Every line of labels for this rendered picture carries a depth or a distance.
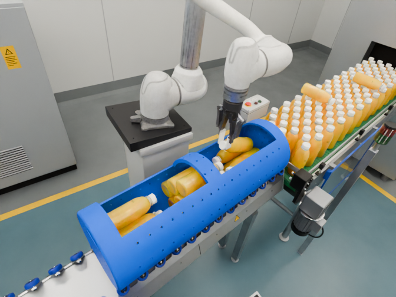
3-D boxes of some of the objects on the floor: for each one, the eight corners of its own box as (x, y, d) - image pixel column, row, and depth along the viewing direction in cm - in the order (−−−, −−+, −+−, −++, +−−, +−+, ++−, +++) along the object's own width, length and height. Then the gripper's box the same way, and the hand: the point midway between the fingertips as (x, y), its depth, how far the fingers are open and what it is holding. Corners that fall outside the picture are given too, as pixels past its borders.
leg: (229, 258, 198) (246, 210, 156) (234, 253, 201) (252, 205, 159) (234, 264, 195) (253, 217, 153) (240, 259, 198) (259, 211, 156)
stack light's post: (296, 251, 206) (368, 149, 132) (299, 248, 208) (371, 146, 134) (300, 255, 204) (376, 153, 130) (303, 252, 206) (379, 150, 132)
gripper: (211, 90, 99) (204, 138, 115) (243, 111, 91) (231, 159, 106) (225, 85, 103) (217, 132, 119) (257, 105, 95) (244, 152, 110)
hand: (225, 139), depth 111 cm, fingers closed on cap, 4 cm apart
